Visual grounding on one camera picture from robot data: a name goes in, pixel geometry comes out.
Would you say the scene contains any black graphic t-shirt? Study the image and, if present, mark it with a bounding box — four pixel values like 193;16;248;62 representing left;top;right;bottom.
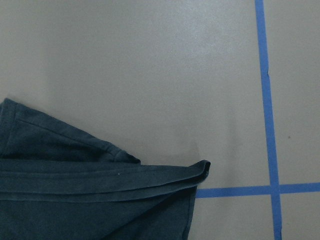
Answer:
0;98;211;240

